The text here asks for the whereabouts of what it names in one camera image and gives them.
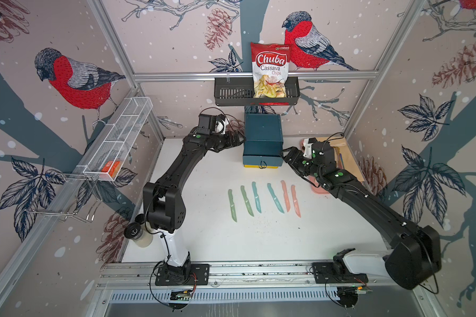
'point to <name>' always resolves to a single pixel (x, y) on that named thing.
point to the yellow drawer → (260, 166)
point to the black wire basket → (231, 91)
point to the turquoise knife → (270, 187)
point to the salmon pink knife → (297, 207)
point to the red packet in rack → (114, 170)
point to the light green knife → (232, 205)
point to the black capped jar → (139, 234)
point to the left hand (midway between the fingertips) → (242, 136)
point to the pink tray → (314, 185)
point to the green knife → (246, 201)
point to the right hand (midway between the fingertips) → (280, 155)
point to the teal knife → (256, 197)
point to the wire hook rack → (69, 195)
